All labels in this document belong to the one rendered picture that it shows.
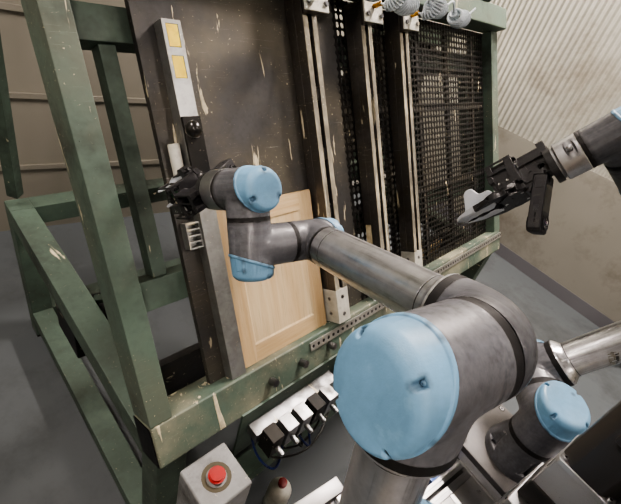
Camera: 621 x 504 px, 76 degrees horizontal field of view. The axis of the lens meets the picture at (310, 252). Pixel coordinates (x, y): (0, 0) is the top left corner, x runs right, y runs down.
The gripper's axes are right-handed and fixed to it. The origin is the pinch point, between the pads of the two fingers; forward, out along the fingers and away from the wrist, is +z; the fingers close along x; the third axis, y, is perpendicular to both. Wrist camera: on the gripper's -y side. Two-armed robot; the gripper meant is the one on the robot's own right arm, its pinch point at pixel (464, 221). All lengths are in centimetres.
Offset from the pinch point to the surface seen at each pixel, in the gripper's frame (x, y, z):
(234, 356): 12, -11, 70
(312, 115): 2, 54, 30
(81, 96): 63, 36, 42
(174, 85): 45, 46, 37
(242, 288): 13, 7, 62
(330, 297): -24, 7, 60
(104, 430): 14, -17, 162
